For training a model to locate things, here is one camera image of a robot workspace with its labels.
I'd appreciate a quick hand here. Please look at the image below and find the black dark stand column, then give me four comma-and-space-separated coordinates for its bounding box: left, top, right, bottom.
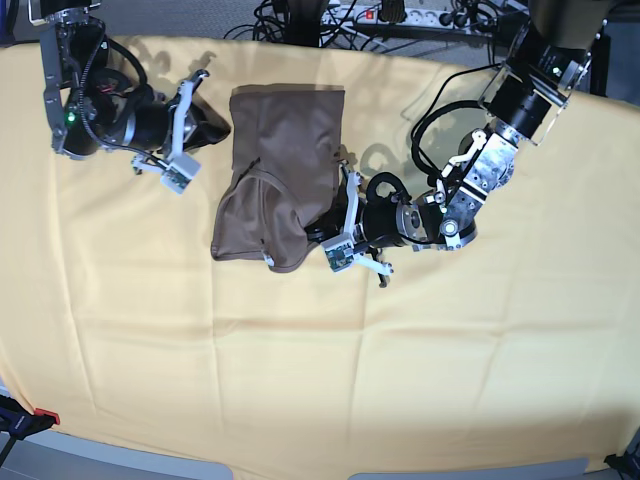
284, 0, 327, 48

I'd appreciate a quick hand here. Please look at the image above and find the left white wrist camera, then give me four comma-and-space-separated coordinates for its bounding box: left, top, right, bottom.
320, 233, 354, 273

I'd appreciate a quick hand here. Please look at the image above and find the white power strip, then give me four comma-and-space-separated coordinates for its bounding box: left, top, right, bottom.
321, 1, 497, 32

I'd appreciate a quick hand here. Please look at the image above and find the brown T-shirt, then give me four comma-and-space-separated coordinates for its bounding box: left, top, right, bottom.
211, 84, 345, 273

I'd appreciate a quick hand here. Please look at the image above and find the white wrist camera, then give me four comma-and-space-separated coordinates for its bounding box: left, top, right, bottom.
131, 153, 201, 194
320, 233, 354, 273

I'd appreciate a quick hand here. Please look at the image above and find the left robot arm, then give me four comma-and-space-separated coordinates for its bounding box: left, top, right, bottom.
306, 1, 614, 287

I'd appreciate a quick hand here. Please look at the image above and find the red and blue clamp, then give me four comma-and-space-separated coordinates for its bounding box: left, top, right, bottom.
0, 396, 60, 440

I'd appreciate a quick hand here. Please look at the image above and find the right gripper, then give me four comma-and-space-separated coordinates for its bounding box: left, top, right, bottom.
119, 69, 231, 160

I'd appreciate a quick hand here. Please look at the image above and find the black clamp right corner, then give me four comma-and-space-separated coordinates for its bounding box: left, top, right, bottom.
604, 451, 640, 480

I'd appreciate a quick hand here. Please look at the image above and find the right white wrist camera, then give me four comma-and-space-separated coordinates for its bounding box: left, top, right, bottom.
131, 153, 201, 194

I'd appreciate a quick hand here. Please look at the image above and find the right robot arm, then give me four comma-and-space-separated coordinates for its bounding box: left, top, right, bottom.
28, 1, 230, 174

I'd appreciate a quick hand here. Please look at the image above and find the yellow table cloth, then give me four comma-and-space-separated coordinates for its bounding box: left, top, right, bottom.
1, 44, 639, 479

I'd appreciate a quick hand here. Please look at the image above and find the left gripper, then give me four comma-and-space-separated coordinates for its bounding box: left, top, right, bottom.
305, 162, 430, 288

